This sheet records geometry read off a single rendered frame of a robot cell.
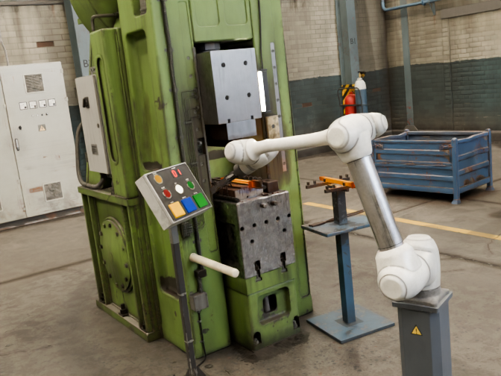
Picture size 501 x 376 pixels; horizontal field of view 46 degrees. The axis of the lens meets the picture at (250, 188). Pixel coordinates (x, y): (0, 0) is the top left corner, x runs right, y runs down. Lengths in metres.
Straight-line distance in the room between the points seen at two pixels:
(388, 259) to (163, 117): 1.54
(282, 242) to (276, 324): 0.50
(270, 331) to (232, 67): 1.57
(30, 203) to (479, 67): 7.88
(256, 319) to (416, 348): 1.18
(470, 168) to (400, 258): 4.70
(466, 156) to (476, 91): 4.72
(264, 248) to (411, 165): 3.82
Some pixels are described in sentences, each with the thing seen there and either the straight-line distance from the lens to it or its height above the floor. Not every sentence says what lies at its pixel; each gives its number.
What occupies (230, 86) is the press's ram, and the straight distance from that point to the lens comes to 3.32.
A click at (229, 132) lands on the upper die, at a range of 3.31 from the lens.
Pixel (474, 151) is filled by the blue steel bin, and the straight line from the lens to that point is 7.05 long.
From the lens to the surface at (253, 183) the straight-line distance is 3.38.
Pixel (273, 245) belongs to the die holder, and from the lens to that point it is 3.49.
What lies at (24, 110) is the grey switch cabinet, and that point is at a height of 1.50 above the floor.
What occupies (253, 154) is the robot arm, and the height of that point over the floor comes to 1.26.
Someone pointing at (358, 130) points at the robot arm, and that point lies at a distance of 2.30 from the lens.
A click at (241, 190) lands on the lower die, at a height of 0.97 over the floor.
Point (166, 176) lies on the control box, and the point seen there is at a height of 1.16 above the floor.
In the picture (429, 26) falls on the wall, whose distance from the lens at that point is 12.07.
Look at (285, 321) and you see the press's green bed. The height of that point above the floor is 0.12.
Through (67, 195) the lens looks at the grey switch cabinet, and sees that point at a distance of 8.48.
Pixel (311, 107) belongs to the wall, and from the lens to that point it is 11.33.
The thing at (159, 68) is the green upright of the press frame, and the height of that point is 1.70.
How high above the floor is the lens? 1.60
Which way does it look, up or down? 11 degrees down
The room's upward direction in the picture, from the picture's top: 7 degrees counter-clockwise
